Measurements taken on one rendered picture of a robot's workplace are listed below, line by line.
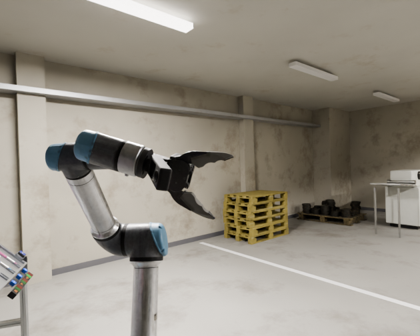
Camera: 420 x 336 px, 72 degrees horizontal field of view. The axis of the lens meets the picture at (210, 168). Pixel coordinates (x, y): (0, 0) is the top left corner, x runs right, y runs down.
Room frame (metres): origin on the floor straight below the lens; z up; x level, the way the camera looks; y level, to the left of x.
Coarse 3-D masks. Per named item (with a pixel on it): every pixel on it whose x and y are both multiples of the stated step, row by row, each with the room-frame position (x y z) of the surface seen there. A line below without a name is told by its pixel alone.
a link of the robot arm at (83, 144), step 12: (84, 132) 0.65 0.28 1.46; (96, 132) 0.66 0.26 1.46; (84, 144) 0.63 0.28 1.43; (96, 144) 0.63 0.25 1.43; (108, 144) 0.64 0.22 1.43; (120, 144) 0.64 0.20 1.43; (84, 156) 0.64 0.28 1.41; (96, 156) 0.63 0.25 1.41; (108, 156) 0.63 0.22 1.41; (108, 168) 0.65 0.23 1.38
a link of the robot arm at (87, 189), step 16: (64, 144) 0.75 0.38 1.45; (48, 160) 0.74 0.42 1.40; (64, 160) 0.74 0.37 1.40; (80, 160) 0.74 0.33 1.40; (80, 176) 0.78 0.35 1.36; (80, 192) 0.81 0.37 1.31; (96, 192) 0.84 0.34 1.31; (96, 208) 0.87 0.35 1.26; (96, 224) 0.91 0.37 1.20; (112, 224) 0.95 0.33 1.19; (96, 240) 0.96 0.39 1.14; (112, 240) 0.97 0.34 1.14
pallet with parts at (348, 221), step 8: (328, 200) 6.76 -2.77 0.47; (304, 208) 6.95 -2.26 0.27; (312, 208) 7.25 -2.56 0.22; (320, 208) 7.29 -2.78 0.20; (328, 208) 6.57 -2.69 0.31; (336, 208) 6.91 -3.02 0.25; (344, 208) 6.39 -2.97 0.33; (352, 208) 6.64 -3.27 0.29; (360, 208) 6.57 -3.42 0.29; (304, 216) 6.95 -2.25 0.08; (312, 216) 7.21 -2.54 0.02; (320, 216) 6.58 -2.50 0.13; (328, 216) 6.44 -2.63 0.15; (336, 216) 6.39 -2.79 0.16; (344, 216) 6.25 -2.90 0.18; (352, 216) 6.41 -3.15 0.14; (360, 216) 6.53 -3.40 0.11; (344, 224) 6.18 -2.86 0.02; (352, 224) 6.15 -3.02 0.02
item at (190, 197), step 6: (186, 192) 0.65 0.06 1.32; (192, 192) 0.65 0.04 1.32; (186, 198) 0.64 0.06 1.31; (192, 198) 0.64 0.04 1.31; (186, 204) 0.64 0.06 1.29; (192, 204) 0.64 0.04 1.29; (198, 204) 0.64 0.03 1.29; (192, 210) 0.64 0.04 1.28; (198, 210) 0.64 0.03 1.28; (204, 210) 0.64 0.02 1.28; (204, 216) 0.65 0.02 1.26; (210, 216) 0.64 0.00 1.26
